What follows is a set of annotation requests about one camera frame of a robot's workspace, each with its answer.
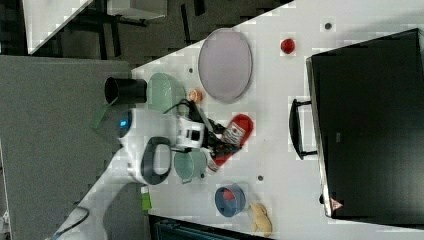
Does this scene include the orange slice toy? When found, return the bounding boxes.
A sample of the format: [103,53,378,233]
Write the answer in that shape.
[188,89,203,104]

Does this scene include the green oval colander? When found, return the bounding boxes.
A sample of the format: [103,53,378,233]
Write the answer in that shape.
[147,73,186,113]

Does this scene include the green mug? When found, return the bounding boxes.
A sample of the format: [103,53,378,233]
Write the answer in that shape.
[174,151,207,184]

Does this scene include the blue bowl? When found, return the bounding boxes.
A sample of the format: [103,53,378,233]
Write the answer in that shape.
[214,184,246,218]

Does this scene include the red toy in bowl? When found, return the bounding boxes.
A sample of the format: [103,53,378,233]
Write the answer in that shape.
[223,189,235,201]

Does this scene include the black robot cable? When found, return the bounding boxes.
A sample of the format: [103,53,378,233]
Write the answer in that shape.
[49,204,91,239]

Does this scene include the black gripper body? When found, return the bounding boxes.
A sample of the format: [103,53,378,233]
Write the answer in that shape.
[188,101,240,159]

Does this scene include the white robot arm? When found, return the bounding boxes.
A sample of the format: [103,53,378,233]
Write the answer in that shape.
[51,99,240,240]

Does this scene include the red strawberry toy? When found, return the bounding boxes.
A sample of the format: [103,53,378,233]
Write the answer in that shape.
[280,38,295,54]

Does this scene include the round grey plate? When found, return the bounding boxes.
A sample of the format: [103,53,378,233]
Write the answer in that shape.
[198,28,253,104]

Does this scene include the red ketchup bottle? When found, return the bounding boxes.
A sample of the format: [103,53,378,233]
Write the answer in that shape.
[207,114,254,173]

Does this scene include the green white bottle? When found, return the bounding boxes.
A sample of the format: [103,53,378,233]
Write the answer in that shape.
[140,185,152,211]

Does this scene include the black cylindrical cup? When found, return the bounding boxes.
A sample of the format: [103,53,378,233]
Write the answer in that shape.
[104,77,147,104]

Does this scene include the peeled banana toy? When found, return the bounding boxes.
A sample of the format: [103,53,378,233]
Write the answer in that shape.
[249,202,272,237]

